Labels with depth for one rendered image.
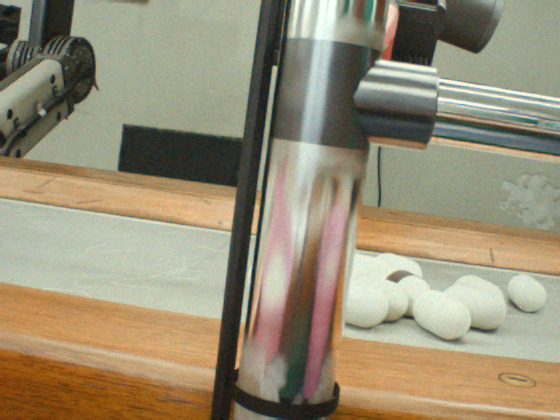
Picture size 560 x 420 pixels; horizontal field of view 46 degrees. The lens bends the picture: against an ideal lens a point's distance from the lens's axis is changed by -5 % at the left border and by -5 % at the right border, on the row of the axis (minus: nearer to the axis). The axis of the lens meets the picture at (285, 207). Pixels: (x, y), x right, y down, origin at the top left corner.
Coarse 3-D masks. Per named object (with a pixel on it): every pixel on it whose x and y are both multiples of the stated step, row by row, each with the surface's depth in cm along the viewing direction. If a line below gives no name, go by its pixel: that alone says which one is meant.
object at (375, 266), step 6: (354, 258) 39; (360, 258) 39; (366, 258) 39; (372, 258) 39; (378, 258) 39; (360, 264) 39; (366, 264) 39; (372, 264) 39; (378, 264) 39; (384, 264) 39; (372, 270) 38; (378, 270) 38; (384, 270) 39; (378, 276) 38
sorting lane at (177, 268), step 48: (0, 240) 40; (48, 240) 42; (96, 240) 44; (144, 240) 46; (192, 240) 49; (48, 288) 32; (96, 288) 33; (144, 288) 34; (192, 288) 36; (432, 288) 43; (384, 336) 32; (432, 336) 33; (480, 336) 33; (528, 336) 34
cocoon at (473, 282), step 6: (468, 276) 38; (474, 276) 38; (456, 282) 38; (462, 282) 38; (468, 282) 37; (474, 282) 37; (480, 282) 37; (486, 282) 37; (474, 288) 37; (480, 288) 36; (486, 288) 36; (492, 288) 36; (498, 288) 36
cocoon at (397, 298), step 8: (360, 280) 35; (368, 280) 35; (376, 280) 34; (384, 280) 34; (384, 288) 34; (392, 288) 34; (400, 288) 34; (392, 296) 33; (400, 296) 33; (392, 304) 33; (400, 304) 33; (392, 312) 33; (400, 312) 34; (384, 320) 34
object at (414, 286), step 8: (400, 280) 36; (408, 280) 35; (416, 280) 35; (408, 288) 35; (416, 288) 35; (424, 288) 35; (408, 296) 35; (416, 296) 35; (408, 304) 35; (408, 312) 35
